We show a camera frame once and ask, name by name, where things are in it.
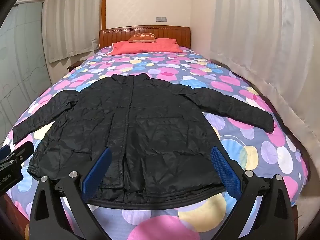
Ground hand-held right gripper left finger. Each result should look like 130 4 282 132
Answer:
30 147 112 240

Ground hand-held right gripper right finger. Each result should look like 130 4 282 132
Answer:
211 146 297 240

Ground black padded jacket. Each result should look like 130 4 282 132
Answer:
12 73 275 209

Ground polka dot bedspread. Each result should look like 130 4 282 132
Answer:
0 45 309 240

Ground frosted glass sliding door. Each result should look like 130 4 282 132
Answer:
0 1 52 145

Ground wooden nightstand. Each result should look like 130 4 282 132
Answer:
67 61 81 72

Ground red pillow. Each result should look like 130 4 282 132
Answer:
110 37 183 56

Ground cream window curtain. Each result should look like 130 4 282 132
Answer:
42 0 107 63
210 0 320 180

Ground wooden headboard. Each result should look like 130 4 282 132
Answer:
99 26 192 49

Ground small orange cushion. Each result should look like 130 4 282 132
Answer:
128 32 157 42

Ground wooden wall trim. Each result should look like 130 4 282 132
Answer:
101 0 108 30

